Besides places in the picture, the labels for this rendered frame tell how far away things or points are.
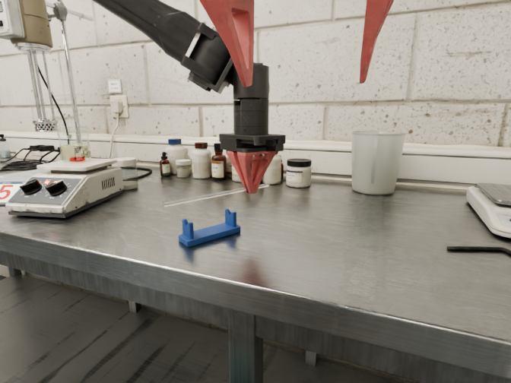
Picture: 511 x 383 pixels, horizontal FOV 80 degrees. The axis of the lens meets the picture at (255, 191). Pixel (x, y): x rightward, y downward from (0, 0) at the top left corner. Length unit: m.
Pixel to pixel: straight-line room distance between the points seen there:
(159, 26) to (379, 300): 0.45
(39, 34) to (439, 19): 1.09
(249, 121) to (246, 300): 0.26
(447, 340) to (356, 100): 0.74
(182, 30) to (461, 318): 0.48
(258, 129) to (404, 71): 0.58
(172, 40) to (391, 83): 0.65
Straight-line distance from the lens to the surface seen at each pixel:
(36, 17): 1.18
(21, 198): 0.74
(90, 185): 0.72
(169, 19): 0.50
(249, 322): 0.44
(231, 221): 0.52
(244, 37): 0.30
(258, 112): 0.48
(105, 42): 1.42
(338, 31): 1.01
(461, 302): 0.41
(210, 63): 0.50
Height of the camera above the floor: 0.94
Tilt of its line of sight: 14 degrees down
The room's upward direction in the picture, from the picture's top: straight up
